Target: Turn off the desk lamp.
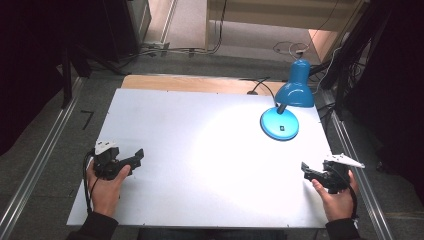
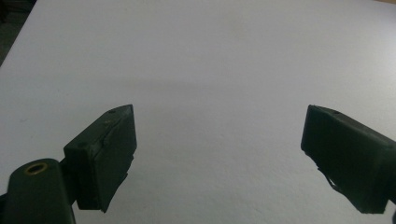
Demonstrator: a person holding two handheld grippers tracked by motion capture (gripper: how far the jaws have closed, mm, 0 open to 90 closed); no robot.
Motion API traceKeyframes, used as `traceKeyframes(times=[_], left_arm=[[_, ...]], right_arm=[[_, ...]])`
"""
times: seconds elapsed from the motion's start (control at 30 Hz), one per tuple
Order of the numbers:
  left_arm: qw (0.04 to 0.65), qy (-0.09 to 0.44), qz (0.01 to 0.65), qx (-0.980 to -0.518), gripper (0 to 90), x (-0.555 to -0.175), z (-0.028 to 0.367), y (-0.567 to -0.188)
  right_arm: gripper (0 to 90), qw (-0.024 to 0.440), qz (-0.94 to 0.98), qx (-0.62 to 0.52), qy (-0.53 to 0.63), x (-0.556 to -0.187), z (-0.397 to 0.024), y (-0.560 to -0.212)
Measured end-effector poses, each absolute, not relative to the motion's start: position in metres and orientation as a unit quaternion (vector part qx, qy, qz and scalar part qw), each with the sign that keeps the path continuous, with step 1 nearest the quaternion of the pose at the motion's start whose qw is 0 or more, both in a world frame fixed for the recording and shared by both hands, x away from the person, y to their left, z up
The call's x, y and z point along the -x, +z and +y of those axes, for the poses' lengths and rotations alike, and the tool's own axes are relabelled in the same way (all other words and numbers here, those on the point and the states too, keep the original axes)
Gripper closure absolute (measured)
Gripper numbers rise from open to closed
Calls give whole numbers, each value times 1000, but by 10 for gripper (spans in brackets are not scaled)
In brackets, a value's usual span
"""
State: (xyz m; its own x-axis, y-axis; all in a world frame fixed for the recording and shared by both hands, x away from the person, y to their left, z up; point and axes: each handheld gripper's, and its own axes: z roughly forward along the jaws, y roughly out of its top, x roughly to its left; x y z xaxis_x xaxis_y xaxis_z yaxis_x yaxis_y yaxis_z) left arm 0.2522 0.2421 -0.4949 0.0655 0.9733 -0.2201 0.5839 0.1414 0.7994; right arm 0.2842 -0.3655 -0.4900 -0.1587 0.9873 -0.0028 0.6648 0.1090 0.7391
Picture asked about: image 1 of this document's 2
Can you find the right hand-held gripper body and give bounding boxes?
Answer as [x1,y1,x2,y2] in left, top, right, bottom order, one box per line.
[320,152,366,195]

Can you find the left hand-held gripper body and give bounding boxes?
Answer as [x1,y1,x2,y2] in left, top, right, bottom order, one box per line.
[92,140,132,181]

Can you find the person's right hand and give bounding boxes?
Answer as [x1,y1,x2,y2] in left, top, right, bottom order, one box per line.
[311,169,361,223]

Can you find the person's left hand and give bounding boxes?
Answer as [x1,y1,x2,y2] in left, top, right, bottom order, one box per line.
[86,161,132,220]

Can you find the blue desk lamp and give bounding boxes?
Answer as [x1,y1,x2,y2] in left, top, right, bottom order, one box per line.
[259,58,316,142]

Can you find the black metal stand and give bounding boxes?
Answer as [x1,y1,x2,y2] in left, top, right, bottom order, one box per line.
[60,43,132,110]

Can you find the grey power strip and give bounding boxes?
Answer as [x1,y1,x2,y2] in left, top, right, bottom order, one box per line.
[141,40,171,57]

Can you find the light wooden furniture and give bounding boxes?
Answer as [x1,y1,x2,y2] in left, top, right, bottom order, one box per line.
[203,0,368,64]

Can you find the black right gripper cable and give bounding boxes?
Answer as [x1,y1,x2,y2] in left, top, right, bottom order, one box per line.
[345,183,360,220]

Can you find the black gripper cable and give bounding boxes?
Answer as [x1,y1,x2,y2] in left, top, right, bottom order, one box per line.
[82,149,100,215]
[345,183,360,220]

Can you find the metal floor rail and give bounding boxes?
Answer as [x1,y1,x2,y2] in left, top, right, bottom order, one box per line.
[0,77,85,240]
[320,89,394,240]

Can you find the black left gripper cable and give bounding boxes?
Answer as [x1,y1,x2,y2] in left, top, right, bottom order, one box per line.
[82,149,100,215]

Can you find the black lamp cable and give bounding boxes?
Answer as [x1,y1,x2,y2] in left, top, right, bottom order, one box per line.
[246,76,280,108]

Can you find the black stand with cables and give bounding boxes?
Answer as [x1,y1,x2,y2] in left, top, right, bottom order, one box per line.
[308,0,394,121]

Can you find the white floor cable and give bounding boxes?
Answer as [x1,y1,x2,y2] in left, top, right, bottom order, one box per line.
[272,40,312,62]

